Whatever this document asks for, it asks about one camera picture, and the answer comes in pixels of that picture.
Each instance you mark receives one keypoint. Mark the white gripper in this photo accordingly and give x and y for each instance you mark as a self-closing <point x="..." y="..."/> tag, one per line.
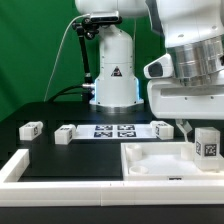
<point x="170" y="100"/>

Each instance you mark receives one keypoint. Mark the white square table top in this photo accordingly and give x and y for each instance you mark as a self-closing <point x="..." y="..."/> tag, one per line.
<point x="163" y="161"/>

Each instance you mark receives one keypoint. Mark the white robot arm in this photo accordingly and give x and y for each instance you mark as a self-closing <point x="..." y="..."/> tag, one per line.
<point x="187" y="82"/>

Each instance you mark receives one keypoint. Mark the white sheet with tags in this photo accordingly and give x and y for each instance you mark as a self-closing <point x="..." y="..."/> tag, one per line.
<point x="114" y="131"/>

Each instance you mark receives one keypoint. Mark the white U-shaped fence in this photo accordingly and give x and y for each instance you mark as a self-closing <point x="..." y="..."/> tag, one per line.
<point x="15" y="193"/>

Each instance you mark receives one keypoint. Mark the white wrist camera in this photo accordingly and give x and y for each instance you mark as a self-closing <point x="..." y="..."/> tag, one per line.
<point x="160" y="68"/>

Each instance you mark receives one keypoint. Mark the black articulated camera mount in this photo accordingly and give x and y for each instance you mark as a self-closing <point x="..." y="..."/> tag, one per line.
<point x="86" y="30"/>

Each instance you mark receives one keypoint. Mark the grey camera on mount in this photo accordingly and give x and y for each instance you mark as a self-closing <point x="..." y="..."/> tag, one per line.
<point x="104" y="17"/>

